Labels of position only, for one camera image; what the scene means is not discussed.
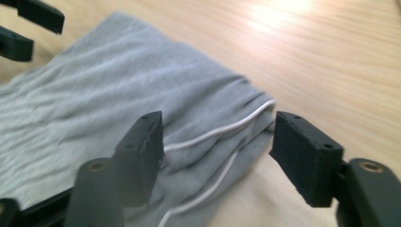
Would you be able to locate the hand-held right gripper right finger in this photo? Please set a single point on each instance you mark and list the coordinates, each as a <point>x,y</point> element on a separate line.
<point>305,157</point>

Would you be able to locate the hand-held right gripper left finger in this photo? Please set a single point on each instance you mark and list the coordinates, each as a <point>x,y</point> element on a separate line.
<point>142,157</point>

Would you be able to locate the grey shorts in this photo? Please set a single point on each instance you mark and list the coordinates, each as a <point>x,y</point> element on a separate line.
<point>110,104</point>

